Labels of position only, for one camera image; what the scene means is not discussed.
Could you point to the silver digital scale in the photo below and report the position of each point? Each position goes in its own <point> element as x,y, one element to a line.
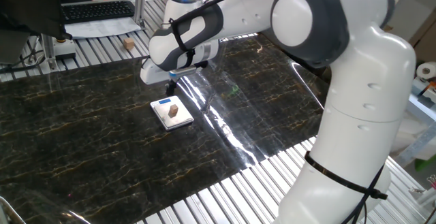
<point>178,121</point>

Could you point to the tall aluminium post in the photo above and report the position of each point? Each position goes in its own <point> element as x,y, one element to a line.
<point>139,2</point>

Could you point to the white emergency stop box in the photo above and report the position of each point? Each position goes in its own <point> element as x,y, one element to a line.
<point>64,49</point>

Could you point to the brown cardboard panel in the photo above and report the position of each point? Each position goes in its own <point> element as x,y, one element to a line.
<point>425,43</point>

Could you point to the short aluminium post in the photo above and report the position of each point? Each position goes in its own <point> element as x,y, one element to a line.
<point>49,52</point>

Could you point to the black marble pattern mat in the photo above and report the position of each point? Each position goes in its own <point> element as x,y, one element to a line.
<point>85,132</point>

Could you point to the black keyboard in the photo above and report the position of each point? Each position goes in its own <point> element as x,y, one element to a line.
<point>98,11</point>

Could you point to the small wooden cube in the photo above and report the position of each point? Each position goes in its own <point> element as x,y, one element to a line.
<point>128,43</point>
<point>173,111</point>

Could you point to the blue grey small box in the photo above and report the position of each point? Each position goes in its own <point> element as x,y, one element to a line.
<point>417,86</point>

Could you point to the aluminium frame leg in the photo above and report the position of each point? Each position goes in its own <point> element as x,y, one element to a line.
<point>417,145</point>

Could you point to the white paper towel roll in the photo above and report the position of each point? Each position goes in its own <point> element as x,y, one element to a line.
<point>427,70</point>

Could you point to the grey orange device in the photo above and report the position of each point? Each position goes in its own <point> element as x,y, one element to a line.
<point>430,94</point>

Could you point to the white paper sheet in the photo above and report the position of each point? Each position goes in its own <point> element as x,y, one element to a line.
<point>102,28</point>

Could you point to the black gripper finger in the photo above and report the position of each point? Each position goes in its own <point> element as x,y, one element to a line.
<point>174,86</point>
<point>168,90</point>

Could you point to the aluminium shelf beam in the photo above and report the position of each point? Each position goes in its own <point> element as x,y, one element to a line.
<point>422,110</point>

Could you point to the green plastic object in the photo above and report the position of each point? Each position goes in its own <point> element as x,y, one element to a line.
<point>427,162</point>

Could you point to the black cloth cover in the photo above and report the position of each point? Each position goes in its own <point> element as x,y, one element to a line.
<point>30,6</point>

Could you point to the white plastic bag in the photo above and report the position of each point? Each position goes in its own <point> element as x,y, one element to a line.
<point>413,133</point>

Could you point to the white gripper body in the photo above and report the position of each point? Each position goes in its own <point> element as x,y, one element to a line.
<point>153,74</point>

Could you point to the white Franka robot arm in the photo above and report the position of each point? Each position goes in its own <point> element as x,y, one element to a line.
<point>357,98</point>

